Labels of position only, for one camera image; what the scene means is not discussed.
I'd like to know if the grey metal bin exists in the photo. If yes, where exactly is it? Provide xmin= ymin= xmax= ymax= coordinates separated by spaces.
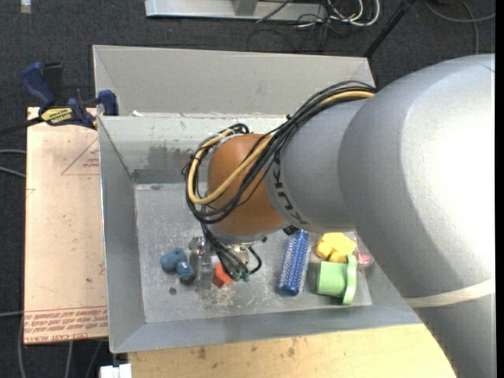
xmin=92 ymin=44 xmax=424 ymax=354

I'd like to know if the blue lumpy toy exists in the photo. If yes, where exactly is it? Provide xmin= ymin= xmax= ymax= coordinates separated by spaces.
xmin=159 ymin=247 xmax=197 ymax=285

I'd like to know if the brown cardboard board, red print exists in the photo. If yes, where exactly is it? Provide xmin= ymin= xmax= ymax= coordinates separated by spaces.
xmin=23 ymin=106 xmax=109 ymax=346

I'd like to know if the yellow plastic toy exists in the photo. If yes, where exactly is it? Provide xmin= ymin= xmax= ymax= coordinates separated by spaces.
xmin=314 ymin=232 xmax=358 ymax=265

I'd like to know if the red-orange small block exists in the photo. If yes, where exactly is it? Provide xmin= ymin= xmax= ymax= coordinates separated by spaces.
xmin=212 ymin=262 xmax=235 ymax=289

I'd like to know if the green plastic cup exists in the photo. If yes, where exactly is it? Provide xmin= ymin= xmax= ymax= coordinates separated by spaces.
xmin=314 ymin=254 xmax=359 ymax=306

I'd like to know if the blue bristled brush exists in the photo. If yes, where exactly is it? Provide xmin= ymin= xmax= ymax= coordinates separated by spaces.
xmin=276 ymin=228 xmax=312 ymax=297

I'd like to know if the clear pink round thing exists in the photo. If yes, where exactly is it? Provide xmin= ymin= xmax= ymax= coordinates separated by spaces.
xmin=353 ymin=250 xmax=375 ymax=269

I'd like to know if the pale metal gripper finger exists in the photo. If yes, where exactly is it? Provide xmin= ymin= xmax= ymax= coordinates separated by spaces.
xmin=188 ymin=237 xmax=204 ymax=270
xmin=199 ymin=254 xmax=216 ymax=290

